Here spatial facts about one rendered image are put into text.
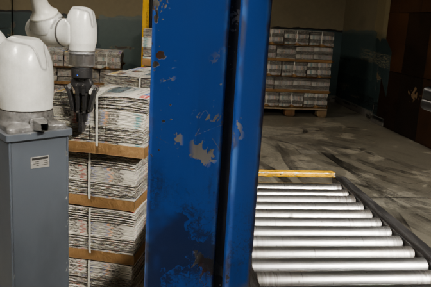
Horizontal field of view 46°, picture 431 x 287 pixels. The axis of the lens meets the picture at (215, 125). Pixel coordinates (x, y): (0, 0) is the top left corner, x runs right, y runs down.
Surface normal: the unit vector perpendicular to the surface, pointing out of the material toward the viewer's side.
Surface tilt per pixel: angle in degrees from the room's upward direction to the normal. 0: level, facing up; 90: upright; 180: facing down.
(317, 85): 90
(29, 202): 90
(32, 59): 75
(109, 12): 90
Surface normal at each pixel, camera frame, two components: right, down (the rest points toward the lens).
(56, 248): 0.67, 0.19
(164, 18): 0.12, 0.21
